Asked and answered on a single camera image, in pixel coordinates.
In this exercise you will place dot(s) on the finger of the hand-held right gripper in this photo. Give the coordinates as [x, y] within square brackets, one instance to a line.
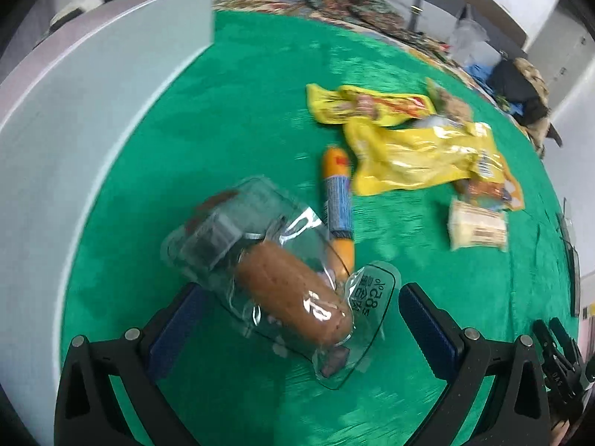
[545, 339]
[563, 337]

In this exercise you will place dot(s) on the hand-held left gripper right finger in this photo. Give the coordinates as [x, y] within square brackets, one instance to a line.
[425, 325]

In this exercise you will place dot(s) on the small white printed snack packet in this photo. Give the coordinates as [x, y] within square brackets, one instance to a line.
[448, 104]

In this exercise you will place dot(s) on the clear packet with brown bread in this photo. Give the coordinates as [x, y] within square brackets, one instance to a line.
[288, 288]

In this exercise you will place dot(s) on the cream ridged snack packet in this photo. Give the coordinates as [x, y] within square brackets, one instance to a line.
[476, 225]

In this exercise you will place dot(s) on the black clothes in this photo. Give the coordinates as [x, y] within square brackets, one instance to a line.
[513, 86]

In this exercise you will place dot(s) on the green patterned blanket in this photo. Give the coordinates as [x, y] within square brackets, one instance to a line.
[260, 102]

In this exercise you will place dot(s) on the white storage box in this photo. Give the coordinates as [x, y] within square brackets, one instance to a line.
[69, 125]

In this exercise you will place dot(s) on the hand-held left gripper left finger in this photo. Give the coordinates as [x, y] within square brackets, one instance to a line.
[174, 330]

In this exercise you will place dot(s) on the large yellow snack packet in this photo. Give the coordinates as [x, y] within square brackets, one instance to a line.
[409, 158]

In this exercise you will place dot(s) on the dark floral patterned cloth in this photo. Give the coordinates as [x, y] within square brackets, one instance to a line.
[362, 4]

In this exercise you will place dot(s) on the beige garment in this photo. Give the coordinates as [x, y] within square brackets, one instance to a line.
[539, 83]

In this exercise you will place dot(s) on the long yellow red snack packet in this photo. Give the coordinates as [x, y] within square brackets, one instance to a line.
[372, 107]

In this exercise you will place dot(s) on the yellow packet with orange drumstick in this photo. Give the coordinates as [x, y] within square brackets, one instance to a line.
[488, 190]

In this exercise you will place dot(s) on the blue cloth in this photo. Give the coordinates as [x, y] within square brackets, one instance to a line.
[481, 72]

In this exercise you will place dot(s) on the white cloth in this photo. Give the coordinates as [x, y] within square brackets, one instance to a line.
[74, 9]

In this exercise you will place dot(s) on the orange sausage stick blue label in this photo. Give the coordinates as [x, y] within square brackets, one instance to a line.
[337, 195]

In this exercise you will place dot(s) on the clear plastic bag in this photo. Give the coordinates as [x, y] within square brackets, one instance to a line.
[467, 37]

